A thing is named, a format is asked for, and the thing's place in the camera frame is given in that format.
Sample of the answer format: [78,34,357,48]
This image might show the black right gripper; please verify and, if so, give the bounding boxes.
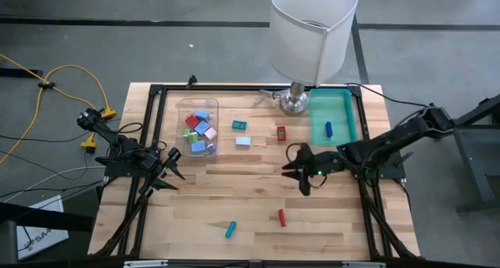
[281,142,345,197]

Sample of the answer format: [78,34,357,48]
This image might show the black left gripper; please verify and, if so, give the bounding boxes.
[139,147,187,197]

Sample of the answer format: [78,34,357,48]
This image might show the red wall charger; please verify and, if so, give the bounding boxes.
[184,114,202,129]

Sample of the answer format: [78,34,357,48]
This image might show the clear plastic tray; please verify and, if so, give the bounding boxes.
[175,98,220,159]

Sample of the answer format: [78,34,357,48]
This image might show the clear plastic bag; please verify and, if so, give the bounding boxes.
[252,88,288,108]

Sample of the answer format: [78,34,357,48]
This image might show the green plastic tray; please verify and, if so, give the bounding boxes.
[309,88,359,147]

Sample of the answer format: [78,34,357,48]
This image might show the black beam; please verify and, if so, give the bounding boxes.
[0,201,97,268]

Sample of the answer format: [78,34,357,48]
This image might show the white shade table lamp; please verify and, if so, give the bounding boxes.
[267,0,359,117]

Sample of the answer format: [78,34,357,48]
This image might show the white printed sign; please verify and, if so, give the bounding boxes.
[15,195,70,261]

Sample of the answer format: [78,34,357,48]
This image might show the black metal stand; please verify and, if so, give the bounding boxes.
[448,94,500,214]

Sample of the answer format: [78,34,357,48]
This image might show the black floor bar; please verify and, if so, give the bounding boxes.
[0,67,44,78]

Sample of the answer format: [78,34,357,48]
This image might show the yellow extension cable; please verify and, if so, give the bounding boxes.
[0,64,117,167]
[0,52,99,155]

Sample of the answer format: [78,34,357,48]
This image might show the silver metal bracket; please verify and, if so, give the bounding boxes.
[342,261,387,268]
[123,259,169,268]

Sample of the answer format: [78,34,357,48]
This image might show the white floor cable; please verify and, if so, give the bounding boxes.
[0,165,106,203]

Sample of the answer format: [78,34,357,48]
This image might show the black aluminium table frame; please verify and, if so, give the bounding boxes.
[88,83,422,268]

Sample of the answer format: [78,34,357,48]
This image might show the black floor cable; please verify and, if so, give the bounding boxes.
[0,134,85,143]
[0,180,105,200]

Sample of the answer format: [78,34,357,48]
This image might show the black power cable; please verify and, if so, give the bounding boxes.
[345,82,434,107]

